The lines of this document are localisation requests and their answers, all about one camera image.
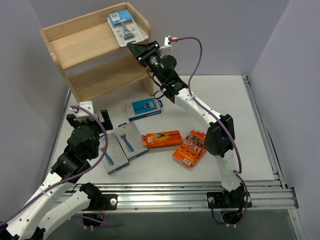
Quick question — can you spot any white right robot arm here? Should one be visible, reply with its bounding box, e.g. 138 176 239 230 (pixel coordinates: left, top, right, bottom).
127 36 247 207

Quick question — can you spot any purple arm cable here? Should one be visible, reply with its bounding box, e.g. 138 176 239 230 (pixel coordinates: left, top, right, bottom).
172 36 251 223
0 105 110 226

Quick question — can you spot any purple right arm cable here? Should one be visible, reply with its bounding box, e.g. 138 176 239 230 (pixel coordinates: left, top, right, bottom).
172 36 251 223

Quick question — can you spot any orange Gillette Fusion box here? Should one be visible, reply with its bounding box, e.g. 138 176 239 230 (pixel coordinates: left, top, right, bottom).
141 130 182 149

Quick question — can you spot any Gillette blue razor blister pack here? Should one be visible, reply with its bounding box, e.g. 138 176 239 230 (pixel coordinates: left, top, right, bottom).
117 21 149 47

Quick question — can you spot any wooden two-tier shelf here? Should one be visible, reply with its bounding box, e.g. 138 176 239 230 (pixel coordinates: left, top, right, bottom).
39 2 154 102

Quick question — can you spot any blue Harry's razor box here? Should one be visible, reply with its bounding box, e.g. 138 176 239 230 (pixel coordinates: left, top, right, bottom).
124 97 163 122

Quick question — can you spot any grey harry's razor box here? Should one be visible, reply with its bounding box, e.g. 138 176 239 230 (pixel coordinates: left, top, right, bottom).
101 133 130 175
114 122 149 161

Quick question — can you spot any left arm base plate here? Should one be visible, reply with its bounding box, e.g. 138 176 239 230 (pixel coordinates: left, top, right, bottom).
86 193 118 211

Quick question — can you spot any aluminium table frame rail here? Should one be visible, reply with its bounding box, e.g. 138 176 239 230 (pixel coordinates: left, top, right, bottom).
47 75 298 212

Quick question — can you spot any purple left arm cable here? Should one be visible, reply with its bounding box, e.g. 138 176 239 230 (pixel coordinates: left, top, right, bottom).
0 105 110 226

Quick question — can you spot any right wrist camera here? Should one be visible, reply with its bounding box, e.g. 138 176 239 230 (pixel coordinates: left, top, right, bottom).
160 36 173 53

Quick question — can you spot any orange razor cartridge pack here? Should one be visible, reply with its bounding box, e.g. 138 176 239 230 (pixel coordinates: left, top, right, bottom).
172 130 207 168

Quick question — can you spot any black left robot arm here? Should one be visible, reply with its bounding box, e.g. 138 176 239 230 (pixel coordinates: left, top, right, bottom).
0 105 113 240

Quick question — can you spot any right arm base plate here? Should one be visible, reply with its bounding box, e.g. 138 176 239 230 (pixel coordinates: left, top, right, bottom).
206 191 247 209

